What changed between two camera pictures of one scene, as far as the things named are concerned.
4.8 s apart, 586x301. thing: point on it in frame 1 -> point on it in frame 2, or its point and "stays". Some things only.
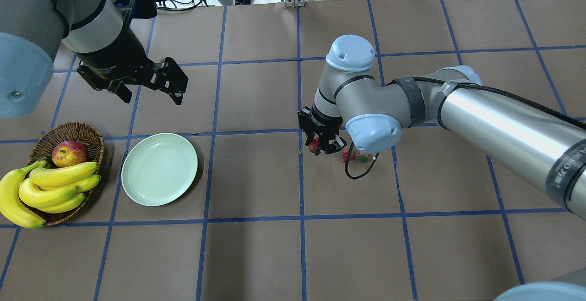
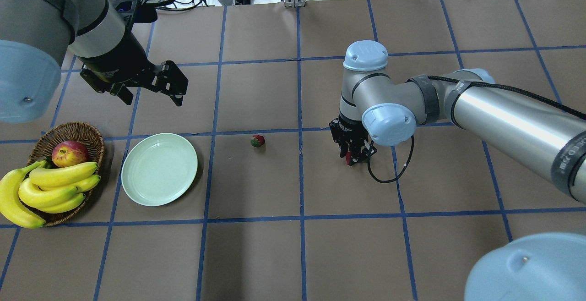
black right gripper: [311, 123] -> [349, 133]
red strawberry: [314, 146] -> [257, 140]
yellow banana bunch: [25, 192] stays
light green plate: [159, 169] stays
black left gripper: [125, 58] stays
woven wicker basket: [42, 149] stays
